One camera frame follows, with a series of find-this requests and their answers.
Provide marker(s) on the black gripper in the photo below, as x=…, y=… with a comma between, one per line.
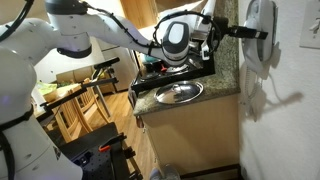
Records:
x=221, y=26

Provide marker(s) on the white intercom handset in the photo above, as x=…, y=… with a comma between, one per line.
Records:
x=250, y=56

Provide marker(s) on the shiny steel pot lid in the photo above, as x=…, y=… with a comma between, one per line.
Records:
x=178, y=92

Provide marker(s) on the teal and white kettle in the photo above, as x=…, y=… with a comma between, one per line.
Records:
x=151, y=59

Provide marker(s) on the wooden upper cabinet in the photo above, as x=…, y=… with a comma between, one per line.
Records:
x=140, y=10

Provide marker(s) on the black kitchen stove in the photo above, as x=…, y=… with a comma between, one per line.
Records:
x=146, y=84

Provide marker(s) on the beige counter cabinet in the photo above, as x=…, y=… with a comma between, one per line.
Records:
x=193, y=133

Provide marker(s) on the wooden table with clutter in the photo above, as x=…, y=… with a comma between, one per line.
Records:
x=100, y=81

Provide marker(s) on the wooden slatted chair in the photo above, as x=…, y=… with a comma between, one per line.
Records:
x=71, y=123
x=95, y=100

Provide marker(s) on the brown low cabinet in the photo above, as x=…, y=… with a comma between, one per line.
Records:
x=73, y=75

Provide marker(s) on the wooden dining table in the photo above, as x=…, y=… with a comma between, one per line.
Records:
x=60, y=93

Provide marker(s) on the black perforated robot cart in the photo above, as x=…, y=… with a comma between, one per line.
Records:
x=96, y=163

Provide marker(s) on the yellow green bag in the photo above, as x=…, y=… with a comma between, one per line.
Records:
x=46, y=88

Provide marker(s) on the white light switch plate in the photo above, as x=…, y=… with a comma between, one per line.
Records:
x=311, y=26

